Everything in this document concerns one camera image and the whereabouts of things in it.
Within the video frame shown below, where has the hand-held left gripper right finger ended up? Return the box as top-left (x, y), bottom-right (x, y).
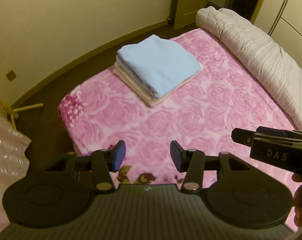
top-left (170, 140), bottom-right (252, 194)

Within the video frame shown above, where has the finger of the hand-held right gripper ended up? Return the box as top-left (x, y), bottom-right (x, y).
top-left (231, 128), bottom-right (260, 147)
top-left (256, 126), bottom-right (302, 138)

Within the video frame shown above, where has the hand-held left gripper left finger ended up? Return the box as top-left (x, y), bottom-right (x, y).
top-left (46, 140), bottom-right (126, 194)

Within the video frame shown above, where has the light blue sweatshirt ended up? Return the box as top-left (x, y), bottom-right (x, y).
top-left (116, 34), bottom-right (201, 99)

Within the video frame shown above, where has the pink floral blanket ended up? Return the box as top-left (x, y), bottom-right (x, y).
top-left (57, 27), bottom-right (302, 232)

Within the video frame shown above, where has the folded cream garment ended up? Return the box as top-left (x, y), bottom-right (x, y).
top-left (113, 61), bottom-right (204, 107)

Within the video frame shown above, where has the white striped quilt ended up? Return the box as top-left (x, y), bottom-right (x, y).
top-left (195, 6), bottom-right (302, 132)

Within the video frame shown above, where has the cream floor stand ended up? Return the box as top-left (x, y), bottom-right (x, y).
top-left (0, 90), bottom-right (44, 128)

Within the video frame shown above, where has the pink curtain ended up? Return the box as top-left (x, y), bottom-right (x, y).
top-left (0, 110), bottom-right (32, 230)

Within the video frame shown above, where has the cream wardrobe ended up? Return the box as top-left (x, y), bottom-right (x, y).
top-left (267, 0), bottom-right (302, 80)

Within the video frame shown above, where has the wooden door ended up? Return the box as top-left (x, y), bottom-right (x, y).
top-left (173, 0), bottom-right (211, 30)

